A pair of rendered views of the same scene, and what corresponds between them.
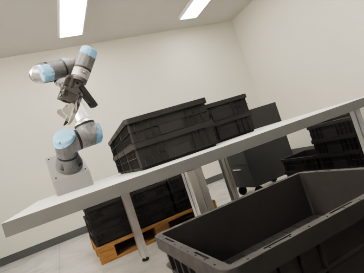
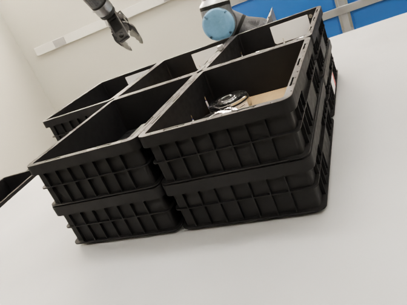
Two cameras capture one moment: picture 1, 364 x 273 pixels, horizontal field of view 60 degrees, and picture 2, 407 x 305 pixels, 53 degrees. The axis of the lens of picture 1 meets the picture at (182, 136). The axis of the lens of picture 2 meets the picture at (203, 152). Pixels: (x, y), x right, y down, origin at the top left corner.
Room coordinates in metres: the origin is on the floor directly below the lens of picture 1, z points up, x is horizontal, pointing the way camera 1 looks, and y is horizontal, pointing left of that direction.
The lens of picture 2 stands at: (2.76, -0.78, 1.14)
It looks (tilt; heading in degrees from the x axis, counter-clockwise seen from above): 21 degrees down; 136
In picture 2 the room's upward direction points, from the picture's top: 23 degrees counter-clockwise
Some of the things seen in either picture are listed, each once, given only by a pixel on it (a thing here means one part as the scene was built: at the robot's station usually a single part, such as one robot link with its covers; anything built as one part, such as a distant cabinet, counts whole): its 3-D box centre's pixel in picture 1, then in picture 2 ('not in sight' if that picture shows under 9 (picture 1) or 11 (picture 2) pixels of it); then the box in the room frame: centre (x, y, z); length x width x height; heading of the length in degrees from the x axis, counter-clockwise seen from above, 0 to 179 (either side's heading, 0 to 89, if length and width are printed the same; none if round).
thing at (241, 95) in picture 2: not in sight; (228, 100); (2.12, -0.03, 0.86); 0.10 x 0.10 x 0.01
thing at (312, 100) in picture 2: not in sight; (243, 108); (2.22, -0.11, 0.87); 0.40 x 0.30 x 0.11; 109
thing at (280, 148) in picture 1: (254, 150); not in sight; (3.60, -0.74, 0.45); 0.62 x 0.45 x 0.90; 113
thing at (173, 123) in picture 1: (162, 126); (112, 105); (1.53, 0.07, 0.87); 0.40 x 0.30 x 0.11; 109
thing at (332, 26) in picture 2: not in sight; (287, 27); (1.19, 2.00, 0.60); 0.72 x 0.03 x 0.56; 23
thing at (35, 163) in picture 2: (208, 108); (122, 119); (1.94, -0.21, 0.92); 0.40 x 0.30 x 0.02; 109
